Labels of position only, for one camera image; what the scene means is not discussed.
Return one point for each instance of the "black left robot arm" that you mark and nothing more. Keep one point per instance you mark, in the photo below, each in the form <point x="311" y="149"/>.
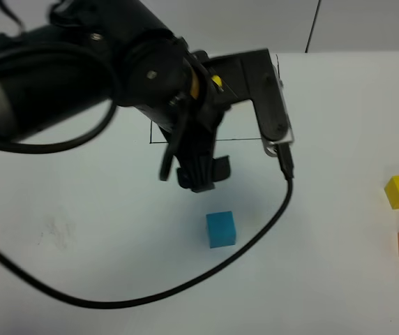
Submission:
<point x="92" y="51"/>

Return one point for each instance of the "blue block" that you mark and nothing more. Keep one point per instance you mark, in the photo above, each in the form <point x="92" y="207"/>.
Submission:
<point x="221" y="230"/>

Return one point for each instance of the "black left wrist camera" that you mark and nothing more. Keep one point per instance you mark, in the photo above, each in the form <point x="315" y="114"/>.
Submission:
<point x="251" y="76"/>

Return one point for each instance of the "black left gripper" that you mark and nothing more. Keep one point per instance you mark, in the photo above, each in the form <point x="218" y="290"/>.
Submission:
<point x="189" y="122"/>

